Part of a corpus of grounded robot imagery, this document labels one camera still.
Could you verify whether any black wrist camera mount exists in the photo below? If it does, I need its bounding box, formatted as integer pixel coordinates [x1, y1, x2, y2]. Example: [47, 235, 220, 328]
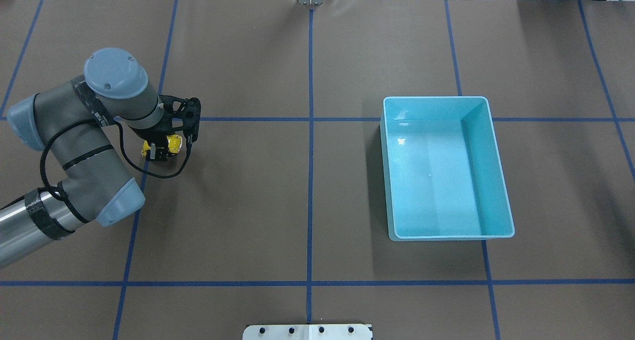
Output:
[158, 94, 201, 145]

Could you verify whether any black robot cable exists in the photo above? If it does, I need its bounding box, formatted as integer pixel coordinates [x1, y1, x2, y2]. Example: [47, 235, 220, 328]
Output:
[40, 119, 194, 231]

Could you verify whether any yellow beetle toy car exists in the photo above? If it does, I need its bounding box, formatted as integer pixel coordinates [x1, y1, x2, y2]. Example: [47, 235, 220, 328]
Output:
[141, 134, 183, 160]

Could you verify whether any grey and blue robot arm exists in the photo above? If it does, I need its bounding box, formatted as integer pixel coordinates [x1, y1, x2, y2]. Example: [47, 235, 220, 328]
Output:
[1, 48, 189, 268]

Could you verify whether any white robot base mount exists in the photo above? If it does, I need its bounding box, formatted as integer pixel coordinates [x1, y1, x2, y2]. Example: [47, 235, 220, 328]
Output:
[242, 324, 374, 340]

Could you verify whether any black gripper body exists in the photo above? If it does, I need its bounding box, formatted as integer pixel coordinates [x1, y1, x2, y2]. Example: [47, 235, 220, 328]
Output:
[130, 113, 177, 143]

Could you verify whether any light blue plastic bin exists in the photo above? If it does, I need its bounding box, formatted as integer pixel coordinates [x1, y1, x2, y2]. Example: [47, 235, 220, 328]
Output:
[380, 96, 515, 241]

